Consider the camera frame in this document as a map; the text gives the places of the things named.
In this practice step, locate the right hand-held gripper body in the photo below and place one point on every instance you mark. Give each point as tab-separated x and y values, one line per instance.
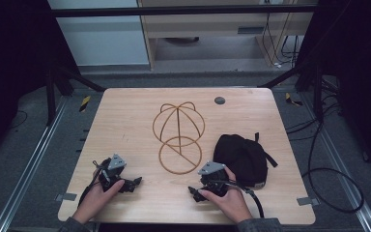
214	179

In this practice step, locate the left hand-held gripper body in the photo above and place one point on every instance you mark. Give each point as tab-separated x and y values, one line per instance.
111	175

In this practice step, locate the person's right hand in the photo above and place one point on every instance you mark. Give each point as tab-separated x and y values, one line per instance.
230	203

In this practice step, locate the person's left hand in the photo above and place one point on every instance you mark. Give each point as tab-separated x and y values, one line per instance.
93	201

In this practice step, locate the black cap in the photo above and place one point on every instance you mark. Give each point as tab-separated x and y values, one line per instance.
241	158

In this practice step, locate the yellow black striped tape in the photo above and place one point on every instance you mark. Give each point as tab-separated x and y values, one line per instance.
84	103
292	100

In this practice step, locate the grey round table grommet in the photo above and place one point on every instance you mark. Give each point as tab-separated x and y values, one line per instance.
219	100

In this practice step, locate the white cabinet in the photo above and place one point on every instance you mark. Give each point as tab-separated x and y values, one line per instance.
103	42

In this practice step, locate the black curtain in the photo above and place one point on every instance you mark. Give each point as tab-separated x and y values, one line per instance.
360	64
13	64

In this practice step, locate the light wooden desk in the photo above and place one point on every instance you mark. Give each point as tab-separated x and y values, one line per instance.
206	25

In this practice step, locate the grey metal table bracket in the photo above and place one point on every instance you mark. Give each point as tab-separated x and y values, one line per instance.
66	197
307	201

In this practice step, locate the aluminium floor rail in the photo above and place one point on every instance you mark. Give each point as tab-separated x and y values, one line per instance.
29	167
344	167

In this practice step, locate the black metal frame leg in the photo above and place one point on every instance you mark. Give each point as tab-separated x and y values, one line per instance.
318	93
50	96

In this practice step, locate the black horizontal frame bar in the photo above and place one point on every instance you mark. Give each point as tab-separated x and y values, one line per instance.
180	10

